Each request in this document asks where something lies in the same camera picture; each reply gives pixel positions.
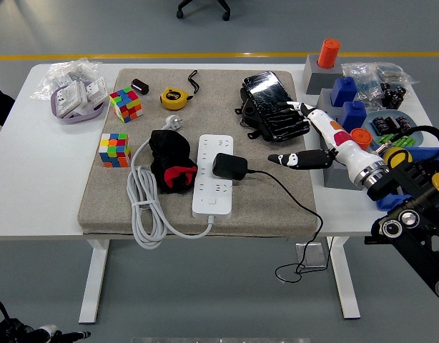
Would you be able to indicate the blue plastic bin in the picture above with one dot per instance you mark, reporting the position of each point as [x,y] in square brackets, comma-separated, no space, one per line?
[387,203]

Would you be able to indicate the white wall socket panel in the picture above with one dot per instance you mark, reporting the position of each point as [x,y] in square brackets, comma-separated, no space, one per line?
[96,89]
[67,98]

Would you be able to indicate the black red fabric bundle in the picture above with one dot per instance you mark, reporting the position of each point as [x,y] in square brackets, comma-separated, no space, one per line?
[169,150]

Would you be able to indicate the black pouch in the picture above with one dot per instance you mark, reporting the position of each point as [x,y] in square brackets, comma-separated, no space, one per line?
[246,114]

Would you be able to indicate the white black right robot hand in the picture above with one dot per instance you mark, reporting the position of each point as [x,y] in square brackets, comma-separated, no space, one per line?
[348,157]

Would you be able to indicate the multicolour puzzle cube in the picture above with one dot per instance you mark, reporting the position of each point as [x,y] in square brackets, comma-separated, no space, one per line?
[126,105]
[114,150]

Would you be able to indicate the purple oval tray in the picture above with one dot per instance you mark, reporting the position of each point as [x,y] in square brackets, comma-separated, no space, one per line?
[80,118]

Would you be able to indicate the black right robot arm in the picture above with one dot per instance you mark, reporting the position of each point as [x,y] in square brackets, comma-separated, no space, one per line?
[409,218]

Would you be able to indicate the clear bag with round tin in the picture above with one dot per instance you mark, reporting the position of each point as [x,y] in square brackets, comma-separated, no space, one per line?
[389,73]

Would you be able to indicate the clear bag of small parts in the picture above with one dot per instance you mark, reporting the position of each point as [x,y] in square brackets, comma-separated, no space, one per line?
[359,76]

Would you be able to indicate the grey holder block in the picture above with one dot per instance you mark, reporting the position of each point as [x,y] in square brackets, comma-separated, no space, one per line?
[321,101]
[339,180]
[319,82]

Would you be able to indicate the black capacitor cluster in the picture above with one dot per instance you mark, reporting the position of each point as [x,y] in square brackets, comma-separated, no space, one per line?
[393,96]

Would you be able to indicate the shiny black phone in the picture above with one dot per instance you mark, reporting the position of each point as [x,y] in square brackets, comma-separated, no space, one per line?
[269,103]

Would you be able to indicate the clear bag of white sockets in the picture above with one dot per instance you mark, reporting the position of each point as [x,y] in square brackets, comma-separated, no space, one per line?
[62,73]

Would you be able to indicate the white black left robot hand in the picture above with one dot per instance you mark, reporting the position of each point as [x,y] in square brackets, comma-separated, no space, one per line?
[49,334]

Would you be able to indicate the green battery pile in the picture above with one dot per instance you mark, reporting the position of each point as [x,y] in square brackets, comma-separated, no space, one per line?
[402,140]

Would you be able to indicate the black office chair base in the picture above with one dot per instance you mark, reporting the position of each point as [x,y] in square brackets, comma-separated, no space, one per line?
[205,9]

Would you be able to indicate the white table leg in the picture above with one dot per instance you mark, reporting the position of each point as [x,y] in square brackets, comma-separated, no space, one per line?
[94,286]
[344,286]

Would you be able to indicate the dark brown cylinder capacitor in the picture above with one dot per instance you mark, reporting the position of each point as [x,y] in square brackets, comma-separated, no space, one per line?
[139,86]

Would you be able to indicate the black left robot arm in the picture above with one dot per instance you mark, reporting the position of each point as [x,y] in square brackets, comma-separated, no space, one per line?
[12,330]

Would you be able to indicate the grey-brown fabric mat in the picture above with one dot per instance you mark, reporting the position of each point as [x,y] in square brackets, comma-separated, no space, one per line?
[105,200]

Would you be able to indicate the blue square block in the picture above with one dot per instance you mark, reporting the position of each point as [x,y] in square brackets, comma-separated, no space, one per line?
[344,91]
[352,116]

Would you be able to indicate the blue-grey plate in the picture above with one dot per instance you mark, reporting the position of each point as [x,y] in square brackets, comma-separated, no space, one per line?
[418,137]

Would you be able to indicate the orange cylinder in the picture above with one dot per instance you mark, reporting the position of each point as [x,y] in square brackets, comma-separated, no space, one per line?
[329,53]
[361,138]

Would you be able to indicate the silver floor plate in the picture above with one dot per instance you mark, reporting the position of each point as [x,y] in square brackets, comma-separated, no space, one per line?
[314,255]

